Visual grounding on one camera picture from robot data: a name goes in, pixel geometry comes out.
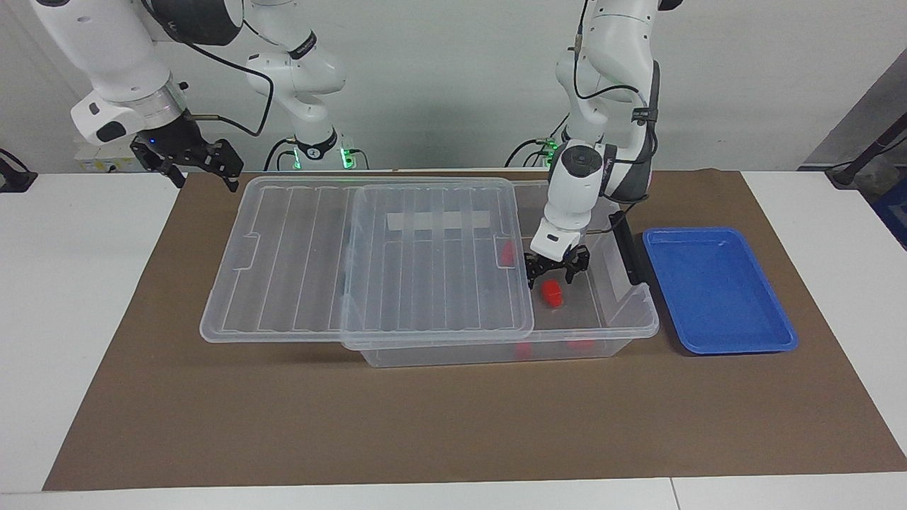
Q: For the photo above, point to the blue crate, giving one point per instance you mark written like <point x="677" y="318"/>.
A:
<point x="894" y="212"/>

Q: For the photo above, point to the blue plastic tray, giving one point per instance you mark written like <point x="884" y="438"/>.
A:
<point x="716" y="297"/>

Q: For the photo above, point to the clear ribbed plastic lid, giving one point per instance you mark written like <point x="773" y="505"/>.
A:
<point x="297" y="269"/>

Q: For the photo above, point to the brown table mat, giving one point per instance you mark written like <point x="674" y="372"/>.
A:
<point x="425" y="425"/>

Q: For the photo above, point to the black clamp object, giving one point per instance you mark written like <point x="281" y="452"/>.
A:
<point x="14" y="180"/>

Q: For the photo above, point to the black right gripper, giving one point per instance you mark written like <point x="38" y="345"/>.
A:
<point x="170" y="145"/>

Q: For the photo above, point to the clear plastic storage box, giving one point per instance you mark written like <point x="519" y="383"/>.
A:
<point x="602" y="312"/>

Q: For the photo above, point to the red block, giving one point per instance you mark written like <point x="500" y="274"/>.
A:
<point x="581" y="346"/>
<point x="524" y="349"/>
<point x="505" y="253"/>
<point x="553" y="294"/>

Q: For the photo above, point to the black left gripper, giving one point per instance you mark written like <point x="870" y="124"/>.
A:
<point x="556" y="265"/>

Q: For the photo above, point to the black stand leg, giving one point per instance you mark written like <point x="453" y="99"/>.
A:
<point x="843" y="176"/>

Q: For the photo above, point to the white wall socket box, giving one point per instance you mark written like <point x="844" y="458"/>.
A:
<point x="88" y="159"/>

